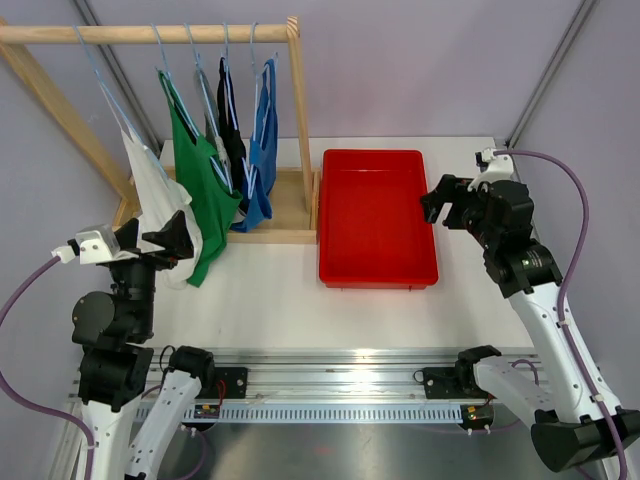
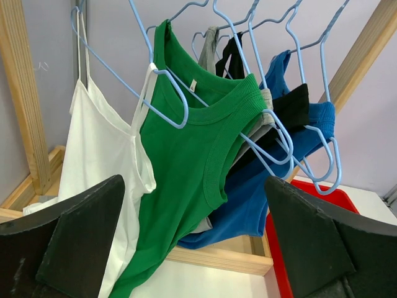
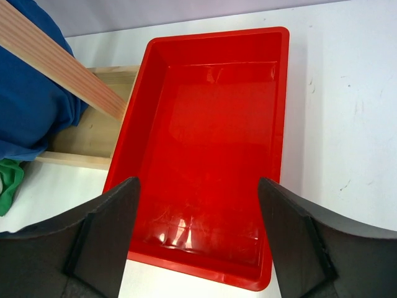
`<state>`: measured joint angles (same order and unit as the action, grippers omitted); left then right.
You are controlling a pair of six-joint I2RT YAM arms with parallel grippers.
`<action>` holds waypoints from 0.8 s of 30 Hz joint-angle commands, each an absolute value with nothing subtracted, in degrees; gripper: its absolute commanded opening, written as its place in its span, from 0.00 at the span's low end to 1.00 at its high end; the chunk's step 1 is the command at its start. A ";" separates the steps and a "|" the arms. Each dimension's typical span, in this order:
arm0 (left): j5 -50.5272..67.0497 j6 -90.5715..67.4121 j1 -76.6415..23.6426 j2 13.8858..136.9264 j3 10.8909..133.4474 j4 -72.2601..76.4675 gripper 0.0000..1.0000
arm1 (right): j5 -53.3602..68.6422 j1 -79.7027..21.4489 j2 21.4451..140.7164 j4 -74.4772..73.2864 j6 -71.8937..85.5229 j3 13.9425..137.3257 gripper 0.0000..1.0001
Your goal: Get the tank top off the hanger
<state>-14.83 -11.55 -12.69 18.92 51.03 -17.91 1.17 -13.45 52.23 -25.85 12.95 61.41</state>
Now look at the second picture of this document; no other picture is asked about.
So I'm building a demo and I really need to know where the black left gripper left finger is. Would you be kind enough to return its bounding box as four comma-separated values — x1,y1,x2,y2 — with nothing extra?
1,174,125,297

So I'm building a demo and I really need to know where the wooden clothes rack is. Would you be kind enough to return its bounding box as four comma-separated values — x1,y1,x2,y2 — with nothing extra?
1,1,396,276

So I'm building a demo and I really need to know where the light blue hanger of white top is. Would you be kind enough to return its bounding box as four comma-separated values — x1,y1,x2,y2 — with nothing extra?
71,1,189,129

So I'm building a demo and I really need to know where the grey tank top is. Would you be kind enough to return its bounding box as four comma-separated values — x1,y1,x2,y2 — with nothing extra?
189,26,275,236

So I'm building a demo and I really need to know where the green tank top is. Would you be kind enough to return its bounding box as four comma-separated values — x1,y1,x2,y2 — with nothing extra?
111,21,265,297

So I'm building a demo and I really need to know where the blue tank top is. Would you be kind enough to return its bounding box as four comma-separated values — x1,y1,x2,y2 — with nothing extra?
177,49,337,250

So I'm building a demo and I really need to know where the black tank top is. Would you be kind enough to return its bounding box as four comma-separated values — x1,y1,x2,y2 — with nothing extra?
215,31,311,171

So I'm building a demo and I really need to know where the light blue hanger of grey top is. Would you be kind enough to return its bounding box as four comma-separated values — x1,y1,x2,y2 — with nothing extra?
190,0,295,179

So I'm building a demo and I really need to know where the light blue hanger of black top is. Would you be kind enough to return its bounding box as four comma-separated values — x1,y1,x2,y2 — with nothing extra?
212,0,336,184

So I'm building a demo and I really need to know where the light blue hanger of green top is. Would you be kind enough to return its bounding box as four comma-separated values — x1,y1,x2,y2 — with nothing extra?
128,0,295,166

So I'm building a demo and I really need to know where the white camisole tank top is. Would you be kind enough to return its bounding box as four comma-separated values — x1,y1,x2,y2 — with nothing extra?
22,12,159,298

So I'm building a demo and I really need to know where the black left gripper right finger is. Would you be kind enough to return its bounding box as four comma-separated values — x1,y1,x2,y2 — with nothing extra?
264,176,396,297

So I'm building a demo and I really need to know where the red plastic bin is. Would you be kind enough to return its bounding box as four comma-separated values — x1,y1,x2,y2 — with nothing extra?
265,179,360,298

